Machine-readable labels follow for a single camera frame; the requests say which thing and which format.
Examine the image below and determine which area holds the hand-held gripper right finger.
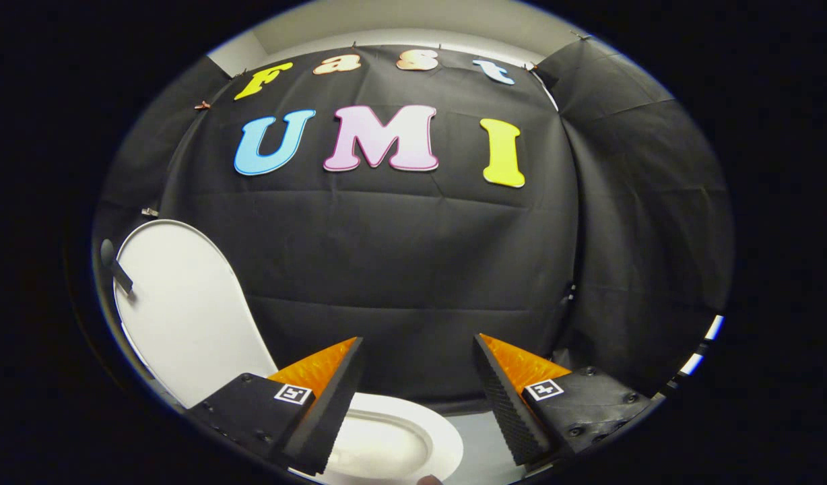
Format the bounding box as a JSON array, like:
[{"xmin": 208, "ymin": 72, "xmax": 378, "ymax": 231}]
[{"xmin": 473, "ymin": 333, "xmax": 653, "ymax": 467}]

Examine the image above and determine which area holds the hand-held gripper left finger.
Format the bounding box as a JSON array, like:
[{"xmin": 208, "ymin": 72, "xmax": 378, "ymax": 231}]
[{"xmin": 185, "ymin": 337, "xmax": 364, "ymax": 477}]

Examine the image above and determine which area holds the white toilet lid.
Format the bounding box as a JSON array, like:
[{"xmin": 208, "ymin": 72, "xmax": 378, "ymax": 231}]
[{"xmin": 112, "ymin": 219, "xmax": 279, "ymax": 409}]

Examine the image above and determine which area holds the black backdrop cloth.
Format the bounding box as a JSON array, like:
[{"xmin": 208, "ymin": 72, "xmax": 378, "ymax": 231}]
[{"xmin": 92, "ymin": 37, "xmax": 734, "ymax": 415}]

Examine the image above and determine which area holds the white black striped panel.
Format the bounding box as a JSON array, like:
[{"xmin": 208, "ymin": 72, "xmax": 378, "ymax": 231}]
[{"xmin": 673, "ymin": 315, "xmax": 725, "ymax": 391}]

